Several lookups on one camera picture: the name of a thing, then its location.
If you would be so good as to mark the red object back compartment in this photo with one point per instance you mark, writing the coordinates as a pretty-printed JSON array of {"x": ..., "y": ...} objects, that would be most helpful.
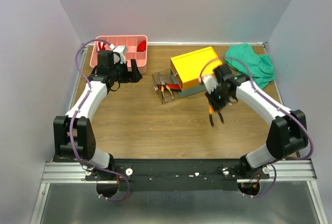
[{"x": 142, "y": 46}]

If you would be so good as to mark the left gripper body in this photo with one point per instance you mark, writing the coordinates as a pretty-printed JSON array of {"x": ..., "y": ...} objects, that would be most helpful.
[{"x": 121, "y": 72}]

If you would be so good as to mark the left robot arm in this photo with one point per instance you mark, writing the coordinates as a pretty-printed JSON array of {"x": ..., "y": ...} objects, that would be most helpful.
[{"x": 73, "y": 133}]

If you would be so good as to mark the red white striped item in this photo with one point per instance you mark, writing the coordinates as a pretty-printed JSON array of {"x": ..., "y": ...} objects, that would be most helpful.
[{"x": 100, "y": 45}]

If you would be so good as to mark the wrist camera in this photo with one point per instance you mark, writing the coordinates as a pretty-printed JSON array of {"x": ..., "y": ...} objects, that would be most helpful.
[
  {"x": 119, "y": 53},
  {"x": 209, "y": 82}
]

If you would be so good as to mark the clear acrylic drawer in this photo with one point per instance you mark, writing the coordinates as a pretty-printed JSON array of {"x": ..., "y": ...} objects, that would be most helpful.
[{"x": 168, "y": 78}]

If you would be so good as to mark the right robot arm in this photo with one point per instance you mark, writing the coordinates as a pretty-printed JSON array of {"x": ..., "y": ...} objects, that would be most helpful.
[{"x": 288, "y": 131}]

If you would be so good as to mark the aluminium rail frame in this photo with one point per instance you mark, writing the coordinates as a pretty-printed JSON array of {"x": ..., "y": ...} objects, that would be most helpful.
[{"x": 128, "y": 153}]

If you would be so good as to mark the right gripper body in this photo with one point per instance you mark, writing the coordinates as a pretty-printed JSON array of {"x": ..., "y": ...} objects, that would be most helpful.
[{"x": 216, "y": 102}]

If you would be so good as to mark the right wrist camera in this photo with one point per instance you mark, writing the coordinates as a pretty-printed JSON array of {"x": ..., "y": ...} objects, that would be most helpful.
[{"x": 209, "y": 82}]

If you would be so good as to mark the red black utility knife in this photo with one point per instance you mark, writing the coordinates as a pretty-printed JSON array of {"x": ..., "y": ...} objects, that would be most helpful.
[{"x": 173, "y": 87}]

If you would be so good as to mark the green cloth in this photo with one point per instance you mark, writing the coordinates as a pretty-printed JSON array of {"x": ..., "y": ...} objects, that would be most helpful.
[{"x": 260, "y": 66}]

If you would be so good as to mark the yellow and grey drawer box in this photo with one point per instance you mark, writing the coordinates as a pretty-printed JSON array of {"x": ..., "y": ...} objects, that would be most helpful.
[{"x": 187, "y": 68}]

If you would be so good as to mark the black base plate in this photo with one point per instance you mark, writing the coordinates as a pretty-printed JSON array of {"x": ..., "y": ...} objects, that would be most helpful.
[{"x": 178, "y": 174}]

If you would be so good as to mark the pink compartment tray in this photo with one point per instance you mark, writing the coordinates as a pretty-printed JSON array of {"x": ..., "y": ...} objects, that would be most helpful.
[{"x": 131, "y": 41}]

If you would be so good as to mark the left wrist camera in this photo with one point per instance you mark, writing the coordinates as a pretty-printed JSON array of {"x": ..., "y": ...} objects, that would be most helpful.
[{"x": 119, "y": 53}]

